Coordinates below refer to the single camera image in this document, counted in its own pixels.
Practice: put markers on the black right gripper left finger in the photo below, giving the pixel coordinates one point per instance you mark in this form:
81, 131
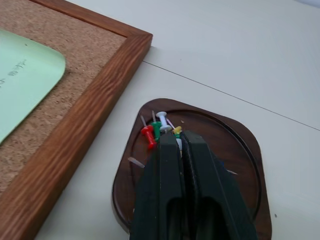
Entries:
160, 190

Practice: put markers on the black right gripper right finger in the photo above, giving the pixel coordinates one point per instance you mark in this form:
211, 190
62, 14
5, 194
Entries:
217, 190

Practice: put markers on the yellow pushpin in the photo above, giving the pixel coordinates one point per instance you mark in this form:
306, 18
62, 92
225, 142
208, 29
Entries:
177, 131

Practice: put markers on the dark wooden tray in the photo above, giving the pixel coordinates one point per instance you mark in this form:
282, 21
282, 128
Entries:
240, 160

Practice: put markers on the green paper note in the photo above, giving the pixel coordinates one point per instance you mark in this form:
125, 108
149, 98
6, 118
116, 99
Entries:
25, 82

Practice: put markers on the blue pushpin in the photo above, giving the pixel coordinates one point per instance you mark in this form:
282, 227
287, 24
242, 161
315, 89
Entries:
230, 171

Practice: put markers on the clear pushpin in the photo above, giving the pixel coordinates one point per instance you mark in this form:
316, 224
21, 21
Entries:
136, 162

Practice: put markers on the red pushpin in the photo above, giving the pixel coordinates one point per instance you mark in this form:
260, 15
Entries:
148, 136

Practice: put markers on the green pushpin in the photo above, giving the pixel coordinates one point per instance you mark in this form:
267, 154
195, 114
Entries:
157, 130

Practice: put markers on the white pushpin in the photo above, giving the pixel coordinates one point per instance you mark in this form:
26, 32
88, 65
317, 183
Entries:
164, 122

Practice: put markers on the wood-framed cork board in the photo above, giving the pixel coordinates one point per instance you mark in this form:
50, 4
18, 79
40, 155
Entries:
82, 105

